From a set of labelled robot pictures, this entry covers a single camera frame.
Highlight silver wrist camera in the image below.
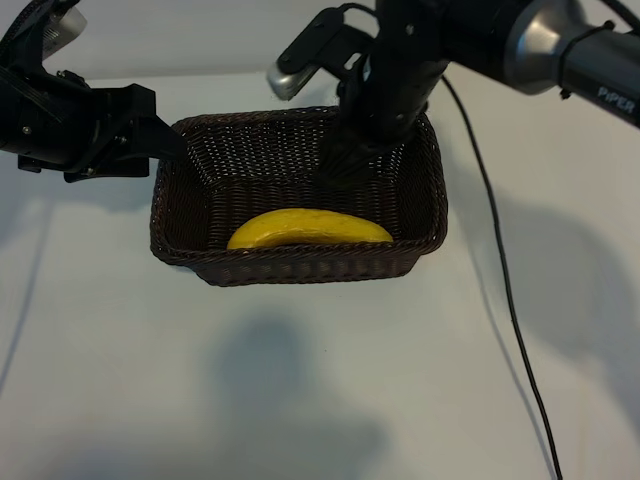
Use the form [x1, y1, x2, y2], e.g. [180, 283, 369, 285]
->
[266, 58, 321, 101]
[42, 4, 88, 56]

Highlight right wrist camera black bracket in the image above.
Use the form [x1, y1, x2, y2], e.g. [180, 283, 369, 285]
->
[277, 3, 381, 76]

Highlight yellow banana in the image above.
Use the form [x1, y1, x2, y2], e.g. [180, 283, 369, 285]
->
[226, 208, 395, 251]

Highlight black zip tie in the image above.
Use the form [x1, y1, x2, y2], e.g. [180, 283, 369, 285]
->
[558, 20, 617, 100]

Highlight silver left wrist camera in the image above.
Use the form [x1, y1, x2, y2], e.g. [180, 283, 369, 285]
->
[42, 4, 88, 56]

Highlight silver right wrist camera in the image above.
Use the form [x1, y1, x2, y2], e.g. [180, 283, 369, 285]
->
[266, 58, 321, 101]

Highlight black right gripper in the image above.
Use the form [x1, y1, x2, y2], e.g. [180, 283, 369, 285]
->
[316, 0, 452, 190]

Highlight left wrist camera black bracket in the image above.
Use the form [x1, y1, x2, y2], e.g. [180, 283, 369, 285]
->
[0, 0, 51, 76]

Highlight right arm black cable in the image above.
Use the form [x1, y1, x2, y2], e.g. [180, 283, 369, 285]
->
[440, 75, 564, 480]

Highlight wrist camera black bracket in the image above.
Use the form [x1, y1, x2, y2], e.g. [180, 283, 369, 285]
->
[277, 3, 381, 76]
[0, 0, 51, 76]

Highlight dark brown wicker basket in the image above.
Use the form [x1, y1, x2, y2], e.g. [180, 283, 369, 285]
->
[149, 105, 449, 287]

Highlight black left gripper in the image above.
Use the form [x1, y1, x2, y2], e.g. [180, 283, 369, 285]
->
[0, 68, 188, 184]

